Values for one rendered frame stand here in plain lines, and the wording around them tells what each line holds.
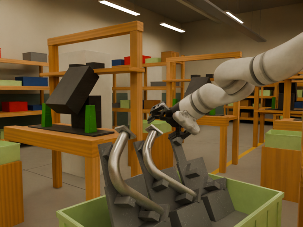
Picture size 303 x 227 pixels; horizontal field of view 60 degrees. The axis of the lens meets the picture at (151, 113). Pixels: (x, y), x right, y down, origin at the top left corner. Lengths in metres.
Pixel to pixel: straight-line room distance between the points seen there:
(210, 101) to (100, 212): 0.50
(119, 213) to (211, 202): 0.37
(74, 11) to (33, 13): 1.32
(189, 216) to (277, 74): 0.53
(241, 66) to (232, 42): 11.64
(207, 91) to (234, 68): 0.10
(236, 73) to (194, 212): 0.49
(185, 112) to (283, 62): 0.29
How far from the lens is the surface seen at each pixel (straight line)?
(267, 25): 12.01
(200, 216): 0.94
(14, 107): 6.67
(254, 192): 1.07
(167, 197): 0.93
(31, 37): 7.62
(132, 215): 0.81
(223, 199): 1.07
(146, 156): 0.87
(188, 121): 0.73
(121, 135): 0.74
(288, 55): 0.57
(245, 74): 0.63
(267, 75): 0.60
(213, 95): 0.71
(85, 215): 0.89
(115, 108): 7.41
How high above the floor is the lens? 1.30
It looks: 5 degrees down
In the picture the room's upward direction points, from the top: straight up
